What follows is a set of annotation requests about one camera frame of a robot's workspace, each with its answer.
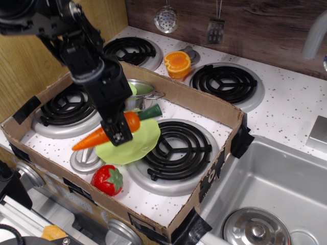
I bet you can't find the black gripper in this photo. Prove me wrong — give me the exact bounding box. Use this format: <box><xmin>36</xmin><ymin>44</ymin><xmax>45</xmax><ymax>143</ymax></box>
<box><xmin>71</xmin><ymin>58</ymin><xmax>133</xmax><ymax>146</ymax></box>

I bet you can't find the orange toy carrot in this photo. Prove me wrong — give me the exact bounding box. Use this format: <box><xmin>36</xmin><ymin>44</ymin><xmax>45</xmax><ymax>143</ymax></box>
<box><xmin>72</xmin><ymin>105</ymin><xmax>162</xmax><ymax>151</ymax></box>

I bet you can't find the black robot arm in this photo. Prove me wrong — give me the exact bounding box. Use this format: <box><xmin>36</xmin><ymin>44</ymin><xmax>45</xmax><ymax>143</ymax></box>
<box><xmin>1</xmin><ymin>1</ymin><xmax>133</xmax><ymax>146</ymax></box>

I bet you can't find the light green plastic plate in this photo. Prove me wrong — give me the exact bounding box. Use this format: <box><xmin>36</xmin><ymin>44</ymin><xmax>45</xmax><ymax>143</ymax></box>
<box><xmin>96</xmin><ymin>118</ymin><xmax>161</xmax><ymax>165</ymax></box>

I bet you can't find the green toy broccoli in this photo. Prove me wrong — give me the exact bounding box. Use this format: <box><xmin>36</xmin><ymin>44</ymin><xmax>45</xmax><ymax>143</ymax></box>
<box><xmin>128</xmin><ymin>82</ymin><xmax>137</xmax><ymax>95</ymax></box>

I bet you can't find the front left stove burner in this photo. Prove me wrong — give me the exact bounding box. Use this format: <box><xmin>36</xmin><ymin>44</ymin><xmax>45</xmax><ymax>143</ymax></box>
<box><xmin>32</xmin><ymin>84</ymin><xmax>101</xmax><ymax>139</ymax></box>

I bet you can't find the stove burner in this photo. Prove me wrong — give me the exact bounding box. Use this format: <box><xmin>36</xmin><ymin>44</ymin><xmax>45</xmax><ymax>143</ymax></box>
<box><xmin>127</xmin><ymin>119</ymin><xmax>219</xmax><ymax>197</ymax></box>
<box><xmin>32</xmin><ymin>84</ymin><xmax>101</xmax><ymax>139</ymax></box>
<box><xmin>103</xmin><ymin>37</ymin><xmax>163</xmax><ymax>71</ymax></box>
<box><xmin>186</xmin><ymin>62</ymin><xmax>265</xmax><ymax>113</ymax></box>

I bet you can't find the red toy strawberry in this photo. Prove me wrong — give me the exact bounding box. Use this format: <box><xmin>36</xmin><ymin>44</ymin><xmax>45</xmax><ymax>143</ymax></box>
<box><xmin>91</xmin><ymin>165</ymin><xmax>123</xmax><ymax>197</ymax></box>

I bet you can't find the small steel pot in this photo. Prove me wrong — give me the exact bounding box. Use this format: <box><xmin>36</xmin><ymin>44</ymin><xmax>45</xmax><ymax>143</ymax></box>
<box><xmin>125</xmin><ymin>79</ymin><xmax>166</xmax><ymax>112</ymax></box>

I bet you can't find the front right stove burner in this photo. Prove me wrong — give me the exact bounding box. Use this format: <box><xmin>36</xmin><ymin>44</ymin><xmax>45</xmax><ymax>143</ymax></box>
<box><xmin>127</xmin><ymin>119</ymin><xmax>219</xmax><ymax>197</ymax></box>

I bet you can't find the back left stove burner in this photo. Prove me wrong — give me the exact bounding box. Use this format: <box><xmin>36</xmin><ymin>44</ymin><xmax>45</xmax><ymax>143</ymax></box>
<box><xmin>103</xmin><ymin>37</ymin><xmax>163</xmax><ymax>71</ymax></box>

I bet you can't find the orange toy fruit half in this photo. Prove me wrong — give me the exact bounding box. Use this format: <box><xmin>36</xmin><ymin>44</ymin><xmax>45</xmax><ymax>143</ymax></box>
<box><xmin>163</xmin><ymin>51</ymin><xmax>191</xmax><ymax>79</ymax></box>

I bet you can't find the silver front knob left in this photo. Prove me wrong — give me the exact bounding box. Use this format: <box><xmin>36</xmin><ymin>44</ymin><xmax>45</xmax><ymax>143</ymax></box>
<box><xmin>16</xmin><ymin>162</ymin><xmax>45</xmax><ymax>190</ymax></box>

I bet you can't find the silver front knob right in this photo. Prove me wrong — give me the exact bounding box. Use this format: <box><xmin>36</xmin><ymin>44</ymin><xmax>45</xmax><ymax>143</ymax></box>
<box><xmin>105</xmin><ymin>218</ymin><xmax>143</xmax><ymax>245</ymax></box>

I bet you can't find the silver back stove knob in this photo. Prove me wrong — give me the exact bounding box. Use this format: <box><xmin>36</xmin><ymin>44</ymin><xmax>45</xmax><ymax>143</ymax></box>
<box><xmin>180</xmin><ymin>45</ymin><xmax>201</xmax><ymax>66</ymax></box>

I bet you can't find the black clamp device left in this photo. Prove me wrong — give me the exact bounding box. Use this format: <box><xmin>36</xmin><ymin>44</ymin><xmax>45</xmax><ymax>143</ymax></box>
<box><xmin>1</xmin><ymin>161</ymin><xmax>33</xmax><ymax>210</ymax></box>

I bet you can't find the brown cardboard fence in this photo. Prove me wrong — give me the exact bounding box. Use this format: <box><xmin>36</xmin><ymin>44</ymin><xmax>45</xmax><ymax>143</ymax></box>
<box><xmin>2</xmin><ymin>63</ymin><xmax>260</xmax><ymax>244</ymax></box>

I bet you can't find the yellow orange toy piece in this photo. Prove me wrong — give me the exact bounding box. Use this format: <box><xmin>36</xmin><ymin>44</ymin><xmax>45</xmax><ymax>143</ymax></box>
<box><xmin>41</xmin><ymin>225</ymin><xmax>67</xmax><ymax>241</ymax></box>

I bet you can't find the hanging steel skimmer ladle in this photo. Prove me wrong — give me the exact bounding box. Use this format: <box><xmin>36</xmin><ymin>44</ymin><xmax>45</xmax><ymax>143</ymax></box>
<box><xmin>154</xmin><ymin>0</ymin><xmax>179</xmax><ymax>34</ymax></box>

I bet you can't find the back right stove burner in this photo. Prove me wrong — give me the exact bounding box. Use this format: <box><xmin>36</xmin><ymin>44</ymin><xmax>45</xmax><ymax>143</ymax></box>
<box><xmin>186</xmin><ymin>62</ymin><xmax>265</xmax><ymax>113</ymax></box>

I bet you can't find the hanging steel slotted spatula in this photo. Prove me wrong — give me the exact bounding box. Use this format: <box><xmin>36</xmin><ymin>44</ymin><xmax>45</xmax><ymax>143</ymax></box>
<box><xmin>206</xmin><ymin>1</ymin><xmax>225</xmax><ymax>45</ymax></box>

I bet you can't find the grey sink basin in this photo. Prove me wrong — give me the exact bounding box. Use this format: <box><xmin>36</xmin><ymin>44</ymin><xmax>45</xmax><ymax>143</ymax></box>
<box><xmin>199</xmin><ymin>136</ymin><xmax>326</xmax><ymax>244</ymax></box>

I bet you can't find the steel pot lid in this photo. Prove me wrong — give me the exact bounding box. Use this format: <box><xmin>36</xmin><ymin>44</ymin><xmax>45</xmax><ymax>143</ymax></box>
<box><xmin>221</xmin><ymin>207</ymin><xmax>292</xmax><ymax>244</ymax></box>

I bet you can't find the grey toy faucet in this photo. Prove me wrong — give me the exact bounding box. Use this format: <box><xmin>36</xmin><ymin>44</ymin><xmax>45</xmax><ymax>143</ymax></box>
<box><xmin>301</xmin><ymin>11</ymin><xmax>326</xmax><ymax>59</ymax></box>

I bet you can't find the black cable bottom left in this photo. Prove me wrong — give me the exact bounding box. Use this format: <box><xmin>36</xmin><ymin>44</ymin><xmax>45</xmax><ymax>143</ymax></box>
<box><xmin>0</xmin><ymin>224</ymin><xmax>26</xmax><ymax>245</ymax></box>

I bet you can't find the grey faucet handle block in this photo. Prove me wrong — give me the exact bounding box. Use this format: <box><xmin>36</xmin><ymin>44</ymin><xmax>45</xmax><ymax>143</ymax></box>
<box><xmin>306</xmin><ymin>115</ymin><xmax>327</xmax><ymax>153</ymax></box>

